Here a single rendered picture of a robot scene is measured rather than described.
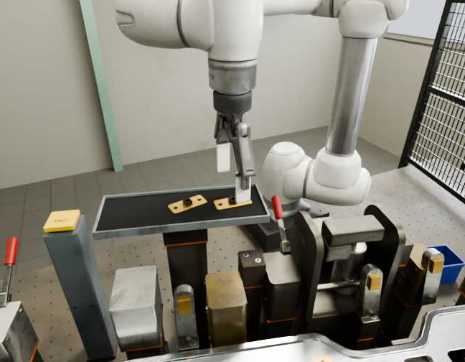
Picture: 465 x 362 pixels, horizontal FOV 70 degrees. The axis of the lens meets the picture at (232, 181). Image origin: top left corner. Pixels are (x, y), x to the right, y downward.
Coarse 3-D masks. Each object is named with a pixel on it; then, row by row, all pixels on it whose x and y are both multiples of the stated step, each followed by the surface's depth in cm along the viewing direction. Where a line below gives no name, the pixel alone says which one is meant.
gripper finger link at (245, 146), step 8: (240, 128) 60; (248, 128) 61; (240, 136) 61; (248, 136) 61; (240, 144) 61; (248, 144) 61; (240, 152) 61; (248, 152) 62; (240, 160) 62; (248, 160) 62; (248, 168) 62
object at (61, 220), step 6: (66, 210) 74; (72, 210) 74; (78, 210) 74; (54, 216) 72; (60, 216) 72; (66, 216) 72; (72, 216) 72; (78, 216) 74; (48, 222) 71; (54, 222) 71; (60, 222) 71; (66, 222) 71; (72, 222) 71; (48, 228) 69; (54, 228) 69; (60, 228) 70; (66, 228) 70; (72, 228) 70
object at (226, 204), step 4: (216, 200) 77; (220, 200) 77; (224, 200) 77; (228, 200) 77; (232, 200) 76; (216, 204) 76; (224, 204) 76; (228, 204) 76; (232, 204) 76; (236, 204) 76; (240, 204) 76; (244, 204) 76; (248, 204) 76; (220, 208) 74; (224, 208) 74; (228, 208) 75
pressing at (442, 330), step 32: (448, 320) 68; (192, 352) 62; (224, 352) 62; (256, 352) 63; (288, 352) 63; (320, 352) 63; (352, 352) 62; (384, 352) 62; (416, 352) 63; (448, 352) 63
